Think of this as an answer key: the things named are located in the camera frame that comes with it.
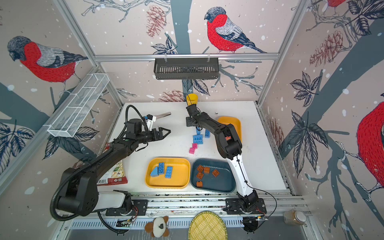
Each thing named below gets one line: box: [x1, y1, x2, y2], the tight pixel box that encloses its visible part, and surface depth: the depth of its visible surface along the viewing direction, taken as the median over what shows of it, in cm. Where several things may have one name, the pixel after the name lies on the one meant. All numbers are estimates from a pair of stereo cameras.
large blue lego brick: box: [192, 134, 203, 142], surface depth 100 cm
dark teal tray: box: [190, 158, 237, 193], surface depth 85 cm
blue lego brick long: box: [158, 162, 165, 175], surface depth 87 cm
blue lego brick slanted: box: [150, 166, 159, 178], surface depth 85 cm
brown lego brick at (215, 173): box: [212, 169, 220, 178], surface depth 85 cm
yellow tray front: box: [145, 157, 191, 189], surface depth 85 cm
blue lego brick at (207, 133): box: [205, 129, 211, 138], surface depth 102 cm
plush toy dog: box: [144, 216, 169, 238], surface depth 68 cm
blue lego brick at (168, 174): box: [165, 166, 173, 179], surface depth 85 cm
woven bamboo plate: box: [188, 211, 228, 240], surface depth 69 cm
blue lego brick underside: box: [193, 139, 204, 144], surface depth 100 cm
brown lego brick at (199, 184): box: [196, 181, 203, 188], surface depth 80 cm
